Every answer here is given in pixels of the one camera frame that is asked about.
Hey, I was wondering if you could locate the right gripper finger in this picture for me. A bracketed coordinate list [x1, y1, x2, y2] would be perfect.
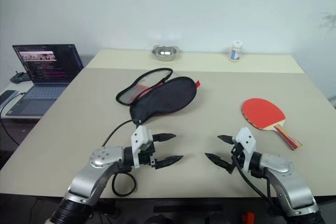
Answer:
[205, 152, 233, 169]
[217, 134, 237, 145]

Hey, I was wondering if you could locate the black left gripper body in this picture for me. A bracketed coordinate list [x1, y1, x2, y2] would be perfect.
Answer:
[138, 140, 159, 169]

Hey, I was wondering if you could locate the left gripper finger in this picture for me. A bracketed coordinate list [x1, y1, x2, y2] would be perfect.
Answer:
[153, 132, 177, 143]
[154, 155, 184, 170]

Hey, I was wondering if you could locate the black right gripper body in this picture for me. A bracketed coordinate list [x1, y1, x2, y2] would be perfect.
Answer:
[227, 142, 246, 175]

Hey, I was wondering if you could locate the black mesh racket case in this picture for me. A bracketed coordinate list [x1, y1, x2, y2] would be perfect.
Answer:
[115, 67, 202, 126]

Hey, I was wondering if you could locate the red table tennis paddle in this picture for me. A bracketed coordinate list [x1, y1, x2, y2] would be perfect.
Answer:
[240, 98, 303, 151]

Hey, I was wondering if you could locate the dark rounded shape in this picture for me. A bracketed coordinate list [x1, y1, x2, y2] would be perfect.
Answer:
[204, 210, 226, 224]

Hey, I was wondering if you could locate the red block under table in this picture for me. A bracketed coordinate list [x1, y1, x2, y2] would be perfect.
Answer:
[241, 212, 256, 224]

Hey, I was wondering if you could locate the steel bowl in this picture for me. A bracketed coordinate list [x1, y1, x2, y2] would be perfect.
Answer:
[151, 45, 180, 62]

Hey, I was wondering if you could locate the white plastic bottle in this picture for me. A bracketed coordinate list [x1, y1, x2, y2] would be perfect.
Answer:
[228, 40, 244, 62]

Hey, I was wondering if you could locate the open grey laptop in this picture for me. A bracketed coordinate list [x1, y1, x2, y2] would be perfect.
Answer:
[5, 43, 85, 116]

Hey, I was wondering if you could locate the black handheld controller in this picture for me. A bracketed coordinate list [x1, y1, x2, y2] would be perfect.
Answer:
[9, 70, 31, 84]

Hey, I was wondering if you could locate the flat black device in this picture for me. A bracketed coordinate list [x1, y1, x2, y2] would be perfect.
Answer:
[0, 90, 18, 106]

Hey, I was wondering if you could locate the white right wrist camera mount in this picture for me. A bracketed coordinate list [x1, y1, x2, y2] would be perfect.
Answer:
[234, 126, 257, 169]

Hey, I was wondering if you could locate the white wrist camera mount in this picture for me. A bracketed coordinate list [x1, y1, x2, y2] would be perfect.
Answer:
[234, 126, 257, 169]
[130, 125, 154, 169]

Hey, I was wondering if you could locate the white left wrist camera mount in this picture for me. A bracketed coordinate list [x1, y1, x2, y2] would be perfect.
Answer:
[130, 125, 154, 169]

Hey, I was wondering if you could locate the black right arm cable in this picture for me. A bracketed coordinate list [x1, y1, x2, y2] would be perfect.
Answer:
[230, 147, 279, 209]

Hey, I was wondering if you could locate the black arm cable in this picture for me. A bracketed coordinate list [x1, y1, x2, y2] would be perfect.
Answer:
[230, 147, 279, 209]
[101, 119, 141, 197]

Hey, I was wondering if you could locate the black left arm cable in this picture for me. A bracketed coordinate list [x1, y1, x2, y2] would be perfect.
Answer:
[101, 119, 141, 197]

